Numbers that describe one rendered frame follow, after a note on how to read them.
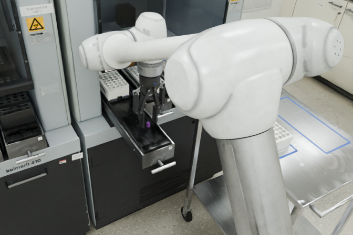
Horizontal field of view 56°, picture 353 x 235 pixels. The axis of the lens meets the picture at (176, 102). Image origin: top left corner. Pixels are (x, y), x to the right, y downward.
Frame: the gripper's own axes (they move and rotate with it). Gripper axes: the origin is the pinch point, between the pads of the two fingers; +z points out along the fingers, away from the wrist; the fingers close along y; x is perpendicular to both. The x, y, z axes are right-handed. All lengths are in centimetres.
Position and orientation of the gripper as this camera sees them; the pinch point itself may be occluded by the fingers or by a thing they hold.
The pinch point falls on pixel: (148, 117)
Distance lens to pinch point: 128.8
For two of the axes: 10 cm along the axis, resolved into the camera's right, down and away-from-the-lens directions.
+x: 5.3, 5.3, -6.6
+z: -0.7, 8.0, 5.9
